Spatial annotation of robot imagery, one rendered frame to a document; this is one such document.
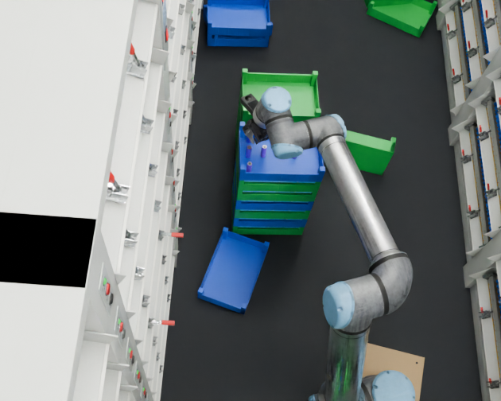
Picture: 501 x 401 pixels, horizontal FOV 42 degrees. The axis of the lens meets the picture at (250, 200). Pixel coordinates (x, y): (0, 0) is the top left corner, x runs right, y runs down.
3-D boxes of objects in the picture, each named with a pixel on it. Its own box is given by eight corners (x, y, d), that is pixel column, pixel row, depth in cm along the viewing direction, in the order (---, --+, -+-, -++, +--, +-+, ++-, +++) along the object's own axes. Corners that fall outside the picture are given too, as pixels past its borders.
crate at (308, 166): (317, 134, 246) (321, 122, 239) (321, 182, 237) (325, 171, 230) (238, 133, 243) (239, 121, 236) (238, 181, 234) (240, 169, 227)
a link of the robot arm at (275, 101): (268, 116, 199) (259, 86, 200) (259, 130, 211) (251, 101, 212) (297, 110, 201) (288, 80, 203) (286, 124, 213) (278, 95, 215)
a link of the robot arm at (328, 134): (433, 292, 170) (339, 103, 205) (390, 305, 168) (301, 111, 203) (423, 309, 180) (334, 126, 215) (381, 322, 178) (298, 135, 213)
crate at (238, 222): (301, 184, 281) (304, 176, 274) (304, 227, 272) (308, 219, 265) (232, 183, 279) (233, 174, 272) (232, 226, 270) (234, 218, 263)
